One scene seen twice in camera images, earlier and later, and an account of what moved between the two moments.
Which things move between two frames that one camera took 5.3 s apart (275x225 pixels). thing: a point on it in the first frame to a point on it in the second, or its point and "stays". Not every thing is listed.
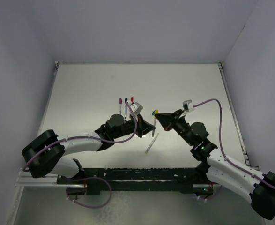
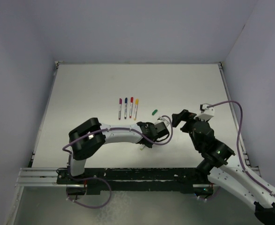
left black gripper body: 128,127 to 149,145
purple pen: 120,105 stays
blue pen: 125,108 stays
